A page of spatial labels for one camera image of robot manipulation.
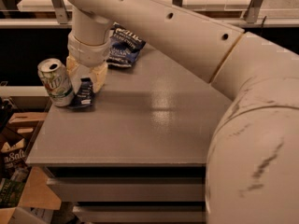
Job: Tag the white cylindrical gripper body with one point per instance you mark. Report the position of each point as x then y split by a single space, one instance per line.
88 54

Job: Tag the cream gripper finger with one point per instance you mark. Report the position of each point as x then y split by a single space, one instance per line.
98 76
76 71

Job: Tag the blue rxbar blueberry bar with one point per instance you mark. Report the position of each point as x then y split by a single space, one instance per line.
85 95

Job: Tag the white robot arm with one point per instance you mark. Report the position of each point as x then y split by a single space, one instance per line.
252 166

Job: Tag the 7up soda can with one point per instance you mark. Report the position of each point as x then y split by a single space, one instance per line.
56 81

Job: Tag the blue kettle chips bag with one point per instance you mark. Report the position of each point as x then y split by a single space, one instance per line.
124 47

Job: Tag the grey drawer cabinet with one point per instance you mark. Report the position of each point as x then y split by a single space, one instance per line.
138 155

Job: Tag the cardboard box with items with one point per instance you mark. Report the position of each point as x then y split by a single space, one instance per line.
24 195

